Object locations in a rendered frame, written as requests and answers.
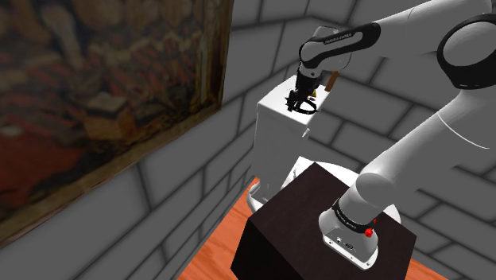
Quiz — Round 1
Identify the brown wooden stick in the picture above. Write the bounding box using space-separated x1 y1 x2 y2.
324 70 341 93

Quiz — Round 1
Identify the white toilet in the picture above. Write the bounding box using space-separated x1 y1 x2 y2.
246 74 402 224

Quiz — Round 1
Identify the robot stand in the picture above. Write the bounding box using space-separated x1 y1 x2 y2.
230 161 418 280

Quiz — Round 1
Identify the black ring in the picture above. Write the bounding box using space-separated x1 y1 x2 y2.
293 100 320 116

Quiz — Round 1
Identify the framed wall painting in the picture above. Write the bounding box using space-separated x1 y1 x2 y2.
0 0 236 249

